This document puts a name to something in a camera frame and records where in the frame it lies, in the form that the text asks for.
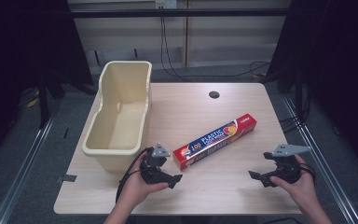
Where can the aluminium floor rail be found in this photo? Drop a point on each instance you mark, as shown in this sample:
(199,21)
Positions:
(21,174)
(323,161)

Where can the person's right hand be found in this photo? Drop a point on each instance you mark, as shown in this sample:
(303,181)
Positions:
(301,189)

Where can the red and blue wrap box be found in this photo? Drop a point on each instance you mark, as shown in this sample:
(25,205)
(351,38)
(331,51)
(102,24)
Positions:
(217,140)

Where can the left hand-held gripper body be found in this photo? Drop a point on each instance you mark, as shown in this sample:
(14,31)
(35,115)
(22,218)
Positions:
(154,169)

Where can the cream plastic bin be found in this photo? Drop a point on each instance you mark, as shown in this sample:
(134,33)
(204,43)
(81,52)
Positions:
(122,124)

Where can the person's left hand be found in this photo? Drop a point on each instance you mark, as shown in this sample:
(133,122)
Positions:
(136,186)

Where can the black curtain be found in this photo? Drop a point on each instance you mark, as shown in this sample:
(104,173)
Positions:
(18,62)
(338,77)

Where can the black horizontal bar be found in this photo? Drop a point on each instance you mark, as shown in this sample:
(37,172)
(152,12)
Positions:
(180,12)

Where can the grey tape strip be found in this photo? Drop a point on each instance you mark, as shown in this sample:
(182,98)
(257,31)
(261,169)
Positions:
(67,178)

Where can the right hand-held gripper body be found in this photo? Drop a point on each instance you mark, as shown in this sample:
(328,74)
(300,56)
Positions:
(286,166)

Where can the white wall socket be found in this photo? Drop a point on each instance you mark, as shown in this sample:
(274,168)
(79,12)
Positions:
(166,3)

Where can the black metal stand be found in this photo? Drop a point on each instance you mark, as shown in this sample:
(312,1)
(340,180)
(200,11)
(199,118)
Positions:
(43,99)

